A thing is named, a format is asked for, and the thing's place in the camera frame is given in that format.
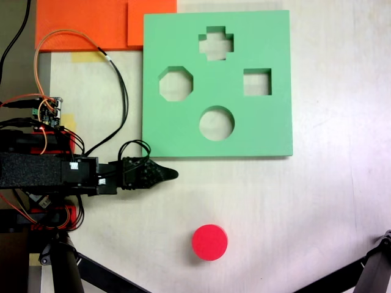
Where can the orange block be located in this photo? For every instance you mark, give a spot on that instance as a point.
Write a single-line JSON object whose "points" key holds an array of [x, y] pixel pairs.
{"points": [[82, 21]]}

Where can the wide yellow tape strip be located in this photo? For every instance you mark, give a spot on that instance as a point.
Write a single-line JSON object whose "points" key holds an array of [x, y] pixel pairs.
{"points": [[88, 57]]}

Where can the red printed base clamp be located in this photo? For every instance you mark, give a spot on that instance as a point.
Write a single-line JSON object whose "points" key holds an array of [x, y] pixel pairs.
{"points": [[72, 143], [71, 213]]}

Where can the thin black tripod brace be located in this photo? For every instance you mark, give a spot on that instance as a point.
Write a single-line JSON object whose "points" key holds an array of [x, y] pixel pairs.
{"points": [[110, 277], [330, 279]]}

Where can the red cylinder block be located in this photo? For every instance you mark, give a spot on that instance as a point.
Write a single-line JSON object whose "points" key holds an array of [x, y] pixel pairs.
{"points": [[209, 242]]}

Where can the green shape sorting board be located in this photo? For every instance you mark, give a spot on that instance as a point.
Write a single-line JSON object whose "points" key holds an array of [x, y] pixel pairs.
{"points": [[262, 128]]}

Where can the thick black tripod leg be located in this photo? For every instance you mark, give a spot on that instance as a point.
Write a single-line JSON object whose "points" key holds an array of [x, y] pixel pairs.
{"points": [[65, 268], [377, 268]]}

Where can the small yellow tape piece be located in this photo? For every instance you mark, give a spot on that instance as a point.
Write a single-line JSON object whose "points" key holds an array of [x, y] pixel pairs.
{"points": [[33, 259]]}

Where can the yellow tape square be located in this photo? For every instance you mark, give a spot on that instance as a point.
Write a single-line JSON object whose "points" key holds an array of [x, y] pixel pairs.
{"points": [[69, 122]]}

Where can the small circuit board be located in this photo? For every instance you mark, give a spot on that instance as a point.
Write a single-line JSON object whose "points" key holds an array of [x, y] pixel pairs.
{"points": [[49, 114]]}

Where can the black USB plug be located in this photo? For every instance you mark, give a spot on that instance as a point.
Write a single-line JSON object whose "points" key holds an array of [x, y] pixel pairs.
{"points": [[21, 104]]}

